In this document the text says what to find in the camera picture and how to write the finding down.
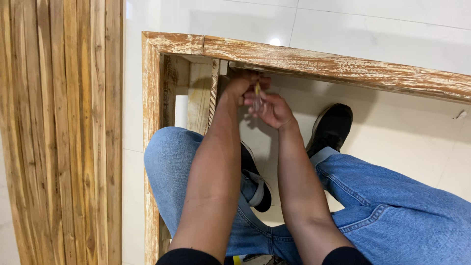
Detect person's left hand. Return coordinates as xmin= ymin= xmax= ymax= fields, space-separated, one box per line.
xmin=222 ymin=70 xmax=272 ymax=108

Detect person's right hand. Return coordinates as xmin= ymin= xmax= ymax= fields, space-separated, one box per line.
xmin=244 ymin=91 xmax=297 ymax=130

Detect clear handle yellow screwdriver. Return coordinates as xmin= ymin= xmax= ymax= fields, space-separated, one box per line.
xmin=252 ymin=82 xmax=263 ymax=112

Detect person's black left shoe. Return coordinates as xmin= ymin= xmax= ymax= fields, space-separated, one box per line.
xmin=240 ymin=141 xmax=273 ymax=213

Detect person's black shoe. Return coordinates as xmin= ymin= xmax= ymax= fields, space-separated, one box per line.
xmin=240 ymin=141 xmax=273 ymax=213
xmin=305 ymin=103 xmax=354 ymax=159

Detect person's black right shoe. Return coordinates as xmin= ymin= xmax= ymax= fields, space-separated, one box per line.
xmin=305 ymin=103 xmax=354 ymax=159

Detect person's blue jeans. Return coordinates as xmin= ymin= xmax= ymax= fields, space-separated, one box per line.
xmin=144 ymin=127 xmax=471 ymax=265

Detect slatted wooden panel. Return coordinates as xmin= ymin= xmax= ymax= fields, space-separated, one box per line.
xmin=0 ymin=0 xmax=124 ymax=265

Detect whitewashed wooden table frame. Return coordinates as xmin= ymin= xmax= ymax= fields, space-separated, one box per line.
xmin=142 ymin=31 xmax=471 ymax=265

